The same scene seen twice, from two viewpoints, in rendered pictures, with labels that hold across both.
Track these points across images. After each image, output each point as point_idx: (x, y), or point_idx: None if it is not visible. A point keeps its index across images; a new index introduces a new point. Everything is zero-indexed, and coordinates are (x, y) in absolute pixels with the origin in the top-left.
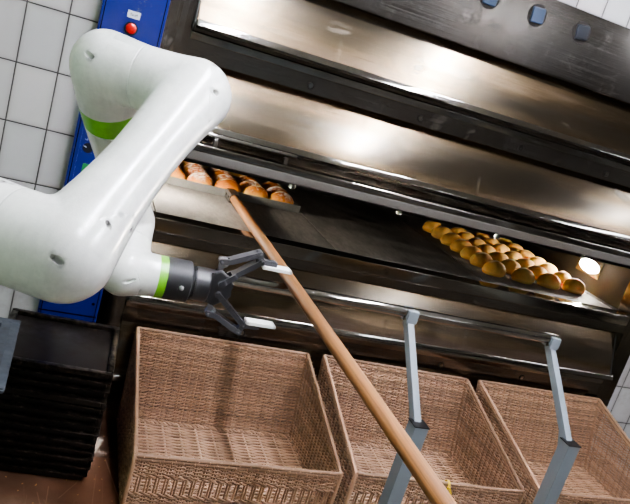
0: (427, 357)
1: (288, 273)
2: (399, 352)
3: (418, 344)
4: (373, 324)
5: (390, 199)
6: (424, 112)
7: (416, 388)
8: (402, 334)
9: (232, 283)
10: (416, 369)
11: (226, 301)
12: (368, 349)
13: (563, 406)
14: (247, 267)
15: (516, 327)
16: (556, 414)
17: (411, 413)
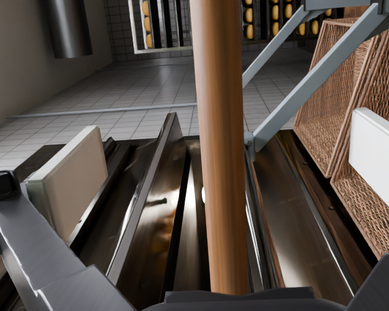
0: (331, 219)
1: (90, 129)
2: (344, 242)
3: (318, 221)
4: (324, 274)
5: (107, 277)
6: (15, 308)
7: (331, 49)
8: (318, 242)
9: (153, 305)
10: (306, 75)
11: (368, 282)
12: (363, 271)
13: (277, 34)
14: (7, 245)
15: None
16: (288, 34)
17: (372, 22)
